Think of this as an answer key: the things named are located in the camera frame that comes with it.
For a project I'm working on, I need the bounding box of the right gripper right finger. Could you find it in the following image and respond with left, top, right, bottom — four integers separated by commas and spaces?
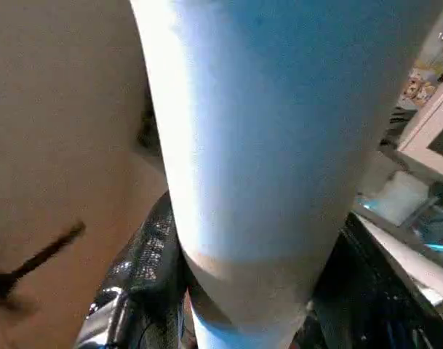
308, 217, 443, 349

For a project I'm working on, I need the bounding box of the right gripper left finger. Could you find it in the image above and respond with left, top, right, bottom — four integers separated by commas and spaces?
73, 190, 197, 349

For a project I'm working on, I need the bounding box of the white plastic table leg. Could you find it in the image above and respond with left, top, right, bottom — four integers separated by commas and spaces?
129, 0, 443, 349

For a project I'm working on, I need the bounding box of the white box appliance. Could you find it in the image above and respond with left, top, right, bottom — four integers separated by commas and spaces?
366, 170, 434, 227

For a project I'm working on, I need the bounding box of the white glass-door cabinet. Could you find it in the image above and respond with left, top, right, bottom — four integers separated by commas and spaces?
395, 72, 443, 184

